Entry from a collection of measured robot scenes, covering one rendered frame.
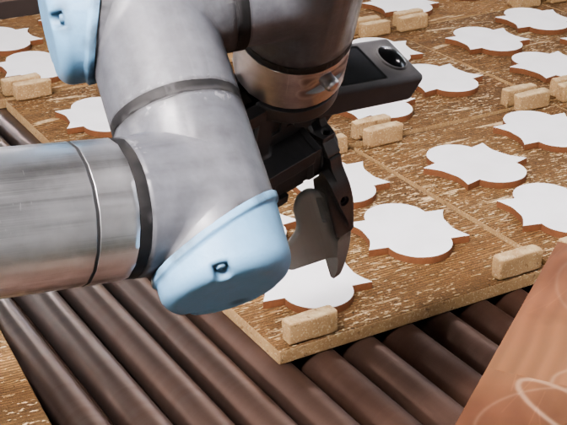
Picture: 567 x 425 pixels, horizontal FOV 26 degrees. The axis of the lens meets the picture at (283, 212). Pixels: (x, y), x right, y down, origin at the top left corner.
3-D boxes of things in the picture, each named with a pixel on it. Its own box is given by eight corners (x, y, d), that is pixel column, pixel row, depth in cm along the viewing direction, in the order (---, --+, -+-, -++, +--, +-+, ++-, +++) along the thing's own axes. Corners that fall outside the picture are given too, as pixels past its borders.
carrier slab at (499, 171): (556, 279, 138) (559, 244, 136) (353, 157, 170) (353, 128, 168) (767, 211, 154) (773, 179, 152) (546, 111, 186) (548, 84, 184)
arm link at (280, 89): (305, -36, 80) (384, 48, 78) (298, 8, 84) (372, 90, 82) (212, 13, 78) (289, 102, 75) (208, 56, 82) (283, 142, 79)
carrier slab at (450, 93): (348, 154, 171) (349, 125, 169) (214, 71, 203) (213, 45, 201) (542, 110, 187) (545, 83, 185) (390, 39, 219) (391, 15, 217)
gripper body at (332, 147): (187, 159, 91) (192, 62, 81) (279, 107, 94) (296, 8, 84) (248, 234, 89) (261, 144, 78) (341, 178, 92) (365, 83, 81)
